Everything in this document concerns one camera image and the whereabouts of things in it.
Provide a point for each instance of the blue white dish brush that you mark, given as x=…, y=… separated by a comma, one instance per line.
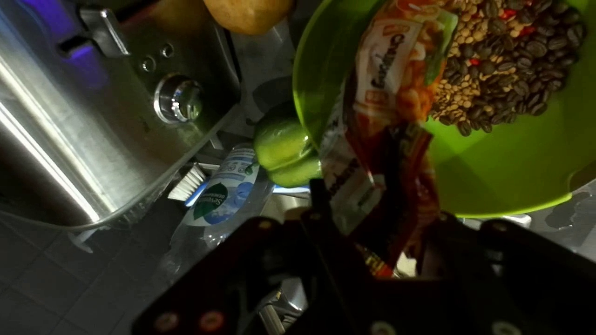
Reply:
x=187, y=185

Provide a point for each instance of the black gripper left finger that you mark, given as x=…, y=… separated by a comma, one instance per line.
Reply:
x=320, y=206

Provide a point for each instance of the clear plastic water bottle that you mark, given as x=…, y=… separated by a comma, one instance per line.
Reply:
x=217, y=206

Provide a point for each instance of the stainless steel toaster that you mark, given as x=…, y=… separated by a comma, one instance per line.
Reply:
x=76, y=124

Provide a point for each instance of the green plastic bowl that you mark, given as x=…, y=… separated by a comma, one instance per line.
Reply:
x=515, y=168

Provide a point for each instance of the orange instant noodle packet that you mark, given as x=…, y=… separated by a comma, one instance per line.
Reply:
x=392, y=94

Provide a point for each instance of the brown potato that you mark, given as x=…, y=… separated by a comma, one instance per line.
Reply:
x=249, y=16

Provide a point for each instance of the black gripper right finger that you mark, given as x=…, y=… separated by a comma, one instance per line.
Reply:
x=450, y=239

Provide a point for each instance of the coffee beans pile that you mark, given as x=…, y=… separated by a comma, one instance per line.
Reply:
x=510, y=68

